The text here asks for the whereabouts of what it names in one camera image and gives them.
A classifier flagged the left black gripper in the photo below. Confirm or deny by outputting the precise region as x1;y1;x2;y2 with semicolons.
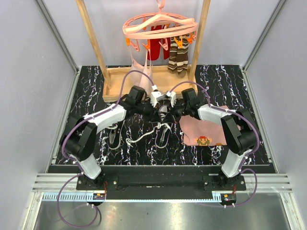
135;98;162;123

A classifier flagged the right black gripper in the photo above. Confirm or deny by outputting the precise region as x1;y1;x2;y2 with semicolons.
163;101;190;124

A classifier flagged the black sneaker with white laces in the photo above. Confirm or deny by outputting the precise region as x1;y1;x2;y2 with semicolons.
126;105;175;149

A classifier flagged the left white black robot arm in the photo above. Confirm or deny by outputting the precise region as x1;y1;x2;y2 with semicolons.
60;86;164;190

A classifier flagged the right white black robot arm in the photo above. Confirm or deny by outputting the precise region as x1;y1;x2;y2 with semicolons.
166;88;260;190

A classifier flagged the pink mario t-shirt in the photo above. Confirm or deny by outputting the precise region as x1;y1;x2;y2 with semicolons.
179;115;227;146

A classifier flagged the pink bra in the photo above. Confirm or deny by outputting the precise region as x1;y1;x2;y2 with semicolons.
129;48;153;94

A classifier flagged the brown striped sock pair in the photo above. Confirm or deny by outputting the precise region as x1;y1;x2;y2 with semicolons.
167;36;189;78

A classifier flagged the red sock pair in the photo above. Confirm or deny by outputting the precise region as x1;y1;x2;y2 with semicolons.
147;38;170;61

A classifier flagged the pink round clip hanger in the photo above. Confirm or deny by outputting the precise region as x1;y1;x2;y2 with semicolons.
122;0;198;52

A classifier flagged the left small connector box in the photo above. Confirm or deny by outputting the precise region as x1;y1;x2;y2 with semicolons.
93;193;106;200

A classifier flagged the small connector box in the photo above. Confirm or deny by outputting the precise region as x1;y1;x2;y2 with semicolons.
93;193;106;200
221;193;237;206

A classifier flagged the right small connector box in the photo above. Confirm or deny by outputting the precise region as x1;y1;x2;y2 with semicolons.
221;193;237;206

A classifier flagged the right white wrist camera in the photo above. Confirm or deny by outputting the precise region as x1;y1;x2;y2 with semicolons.
165;91;177;107

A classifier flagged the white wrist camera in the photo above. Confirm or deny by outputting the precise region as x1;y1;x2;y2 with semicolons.
150;85;165;107
165;91;177;107

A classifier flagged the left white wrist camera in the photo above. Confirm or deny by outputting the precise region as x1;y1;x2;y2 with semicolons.
150;85;165;107

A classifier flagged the wooden drying rack frame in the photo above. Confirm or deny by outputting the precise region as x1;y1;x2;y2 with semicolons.
75;0;211;102

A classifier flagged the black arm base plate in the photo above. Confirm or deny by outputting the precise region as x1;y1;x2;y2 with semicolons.
76;165;247;201

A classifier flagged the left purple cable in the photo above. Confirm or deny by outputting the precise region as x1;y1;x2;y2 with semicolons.
56;70;156;227

